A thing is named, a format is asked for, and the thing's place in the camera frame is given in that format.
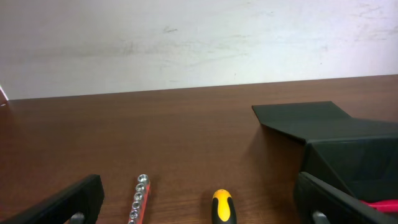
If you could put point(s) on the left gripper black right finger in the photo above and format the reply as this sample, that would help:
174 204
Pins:
319 202

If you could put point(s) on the small orange-handled cutting pliers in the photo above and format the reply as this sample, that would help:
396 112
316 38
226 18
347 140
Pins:
385 206

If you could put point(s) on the orange socket bit rail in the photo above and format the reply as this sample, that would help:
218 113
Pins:
140 200

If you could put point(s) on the dark green open box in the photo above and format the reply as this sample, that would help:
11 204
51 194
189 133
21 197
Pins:
356 156

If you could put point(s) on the yellow black screwdriver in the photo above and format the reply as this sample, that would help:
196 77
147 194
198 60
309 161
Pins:
222 209

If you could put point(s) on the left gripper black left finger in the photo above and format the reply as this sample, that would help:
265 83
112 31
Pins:
83 198

